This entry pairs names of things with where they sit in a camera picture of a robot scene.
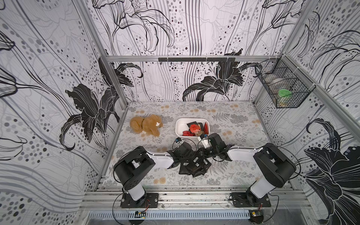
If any red foil tea bag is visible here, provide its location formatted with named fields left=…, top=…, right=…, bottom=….
left=182, top=130, right=195, bottom=137

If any black tea bag sachet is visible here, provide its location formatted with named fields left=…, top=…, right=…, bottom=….
left=187, top=121, right=203, bottom=129

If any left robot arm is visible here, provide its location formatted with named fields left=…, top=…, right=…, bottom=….
left=113, top=142, right=195, bottom=201

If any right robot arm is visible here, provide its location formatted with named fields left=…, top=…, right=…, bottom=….
left=198, top=133, right=296, bottom=200

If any black tea bag pile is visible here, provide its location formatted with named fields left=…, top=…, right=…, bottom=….
left=179, top=151, right=212, bottom=178

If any white plastic storage box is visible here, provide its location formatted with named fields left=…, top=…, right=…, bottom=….
left=175, top=118, right=210, bottom=138

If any brown plush dog toy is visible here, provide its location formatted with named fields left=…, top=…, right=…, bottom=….
left=130, top=114, right=163, bottom=137

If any green lid in basket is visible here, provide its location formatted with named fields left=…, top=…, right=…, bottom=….
left=277, top=89, right=293, bottom=98

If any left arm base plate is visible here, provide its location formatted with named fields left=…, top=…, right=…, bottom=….
left=121, top=192, right=159, bottom=209

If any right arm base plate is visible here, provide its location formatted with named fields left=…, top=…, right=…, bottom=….
left=229, top=192, right=272, bottom=208

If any white perforated cable duct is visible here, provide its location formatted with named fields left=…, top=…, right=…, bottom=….
left=88, top=210, right=250, bottom=220

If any black wire basket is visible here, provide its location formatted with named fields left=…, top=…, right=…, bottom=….
left=255, top=59, right=316, bottom=108

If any black bar on rail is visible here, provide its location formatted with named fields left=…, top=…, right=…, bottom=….
left=158, top=57, right=235, bottom=62

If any aluminium corner frame post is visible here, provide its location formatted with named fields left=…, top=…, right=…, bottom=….
left=74, top=1, right=128, bottom=110

